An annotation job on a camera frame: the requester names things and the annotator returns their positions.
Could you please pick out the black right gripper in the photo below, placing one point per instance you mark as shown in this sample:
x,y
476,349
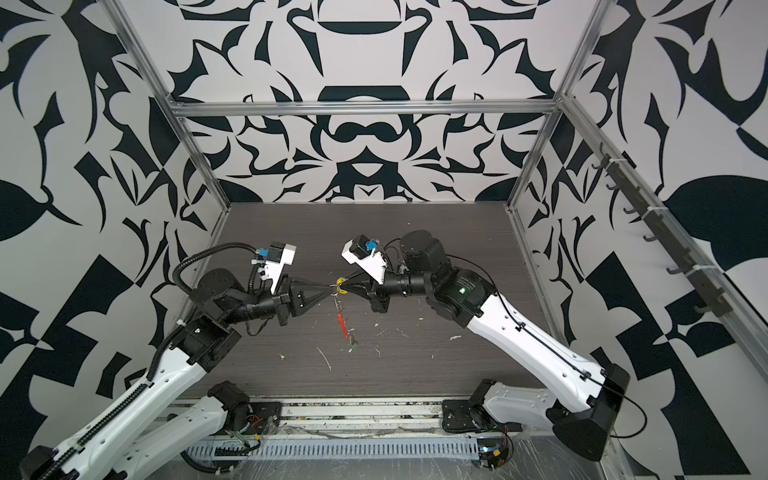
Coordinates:
x,y
380,294

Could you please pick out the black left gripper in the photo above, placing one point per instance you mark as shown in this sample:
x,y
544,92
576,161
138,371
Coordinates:
x,y
279,305

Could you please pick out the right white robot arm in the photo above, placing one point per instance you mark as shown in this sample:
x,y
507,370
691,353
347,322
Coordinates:
x,y
579,400

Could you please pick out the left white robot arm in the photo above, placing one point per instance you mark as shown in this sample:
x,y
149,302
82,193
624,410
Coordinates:
x,y
120,443

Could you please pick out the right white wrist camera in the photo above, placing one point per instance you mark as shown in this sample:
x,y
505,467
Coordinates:
x,y
368,255

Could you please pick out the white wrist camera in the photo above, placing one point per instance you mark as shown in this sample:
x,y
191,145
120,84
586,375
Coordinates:
x,y
270,262
368,255

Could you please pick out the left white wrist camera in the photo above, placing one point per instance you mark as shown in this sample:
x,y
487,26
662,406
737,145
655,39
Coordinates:
x,y
270,262

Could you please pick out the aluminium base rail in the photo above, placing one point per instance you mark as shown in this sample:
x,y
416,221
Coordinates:
x,y
408,414

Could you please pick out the white slotted cable duct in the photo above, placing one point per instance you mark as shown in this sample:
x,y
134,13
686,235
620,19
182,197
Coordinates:
x,y
459,448

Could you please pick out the black wall hook rack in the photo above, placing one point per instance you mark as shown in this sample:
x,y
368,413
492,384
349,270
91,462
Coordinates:
x,y
664,229

